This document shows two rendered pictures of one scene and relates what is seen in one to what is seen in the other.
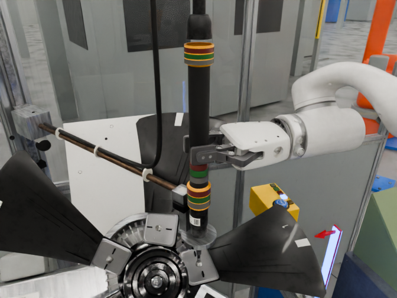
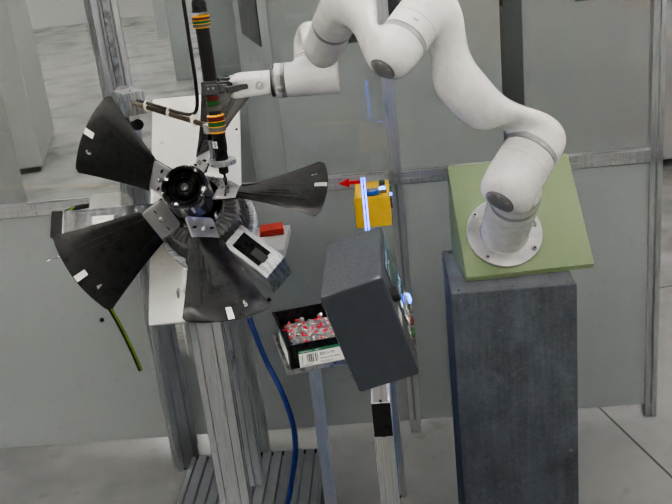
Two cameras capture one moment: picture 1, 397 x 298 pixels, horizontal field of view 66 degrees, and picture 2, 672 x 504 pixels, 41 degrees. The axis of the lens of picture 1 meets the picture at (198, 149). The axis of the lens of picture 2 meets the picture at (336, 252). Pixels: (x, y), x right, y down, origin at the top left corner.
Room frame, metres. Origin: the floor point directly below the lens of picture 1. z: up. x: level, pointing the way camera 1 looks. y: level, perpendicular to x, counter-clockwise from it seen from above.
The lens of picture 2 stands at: (-1.49, -1.05, 1.80)
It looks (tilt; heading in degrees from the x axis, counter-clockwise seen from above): 20 degrees down; 22
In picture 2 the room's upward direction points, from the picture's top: 6 degrees counter-clockwise
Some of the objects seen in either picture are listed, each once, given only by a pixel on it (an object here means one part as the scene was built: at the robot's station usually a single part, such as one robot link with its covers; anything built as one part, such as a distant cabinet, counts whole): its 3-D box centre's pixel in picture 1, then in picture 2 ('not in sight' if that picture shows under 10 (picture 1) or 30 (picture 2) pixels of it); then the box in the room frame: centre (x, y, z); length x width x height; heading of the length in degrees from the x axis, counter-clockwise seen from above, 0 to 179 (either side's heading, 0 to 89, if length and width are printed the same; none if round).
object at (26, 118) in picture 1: (32, 121); (128, 101); (0.84, 0.49, 1.35); 0.10 x 0.07 x 0.08; 52
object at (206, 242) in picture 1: (194, 216); (218, 144); (0.46, 0.01, 1.31); 0.09 x 0.07 x 0.10; 52
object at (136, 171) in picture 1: (97, 152); (169, 114); (0.64, 0.24, 1.35); 0.54 x 0.01 x 0.01; 52
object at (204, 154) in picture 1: (212, 156); (214, 88); (0.43, -0.02, 1.45); 0.07 x 0.03 x 0.03; 107
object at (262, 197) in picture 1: (272, 209); (373, 205); (0.84, -0.26, 1.02); 0.16 x 0.10 x 0.11; 17
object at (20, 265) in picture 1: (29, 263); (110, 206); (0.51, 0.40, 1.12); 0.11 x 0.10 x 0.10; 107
